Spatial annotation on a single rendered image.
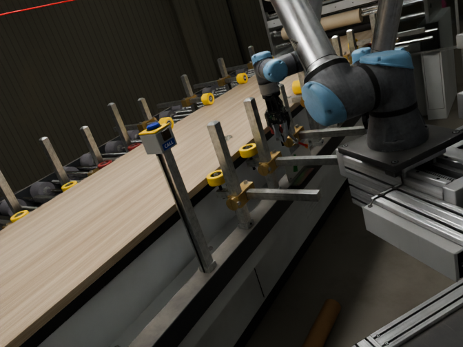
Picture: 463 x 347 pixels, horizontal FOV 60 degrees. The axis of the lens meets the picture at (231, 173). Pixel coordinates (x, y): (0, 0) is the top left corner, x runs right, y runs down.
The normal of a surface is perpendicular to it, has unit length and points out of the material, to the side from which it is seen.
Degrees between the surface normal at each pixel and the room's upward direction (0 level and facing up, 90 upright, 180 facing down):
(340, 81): 52
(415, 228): 0
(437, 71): 90
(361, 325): 0
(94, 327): 90
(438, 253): 90
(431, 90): 90
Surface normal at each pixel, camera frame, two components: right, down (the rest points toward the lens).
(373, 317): -0.29, -0.88
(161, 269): 0.80, 0.00
